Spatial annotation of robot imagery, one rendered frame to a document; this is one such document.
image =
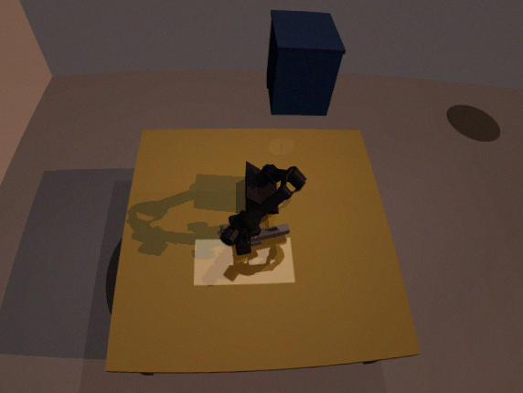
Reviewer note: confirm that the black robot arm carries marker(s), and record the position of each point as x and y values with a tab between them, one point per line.
251	218

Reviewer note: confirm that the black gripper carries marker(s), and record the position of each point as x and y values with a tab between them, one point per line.
241	243

